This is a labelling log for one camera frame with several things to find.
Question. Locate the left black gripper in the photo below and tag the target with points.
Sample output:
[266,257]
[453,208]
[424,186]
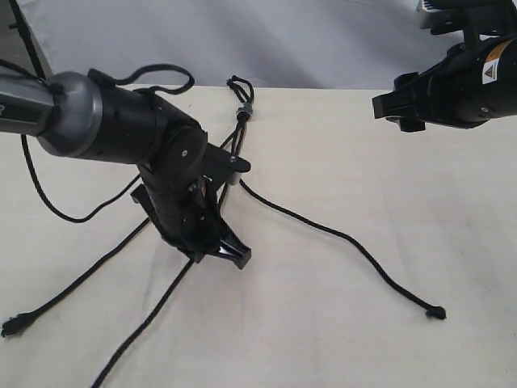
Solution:
[183,211]

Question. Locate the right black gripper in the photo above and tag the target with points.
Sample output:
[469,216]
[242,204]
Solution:
[470,87]

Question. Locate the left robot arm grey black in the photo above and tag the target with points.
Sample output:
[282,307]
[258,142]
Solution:
[90,117]

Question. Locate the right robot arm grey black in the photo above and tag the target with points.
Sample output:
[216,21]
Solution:
[469,87]

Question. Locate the black stand pole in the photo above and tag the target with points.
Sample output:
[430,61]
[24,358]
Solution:
[20,25]

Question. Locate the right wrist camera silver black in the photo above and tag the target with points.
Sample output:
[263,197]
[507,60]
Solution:
[490,18]

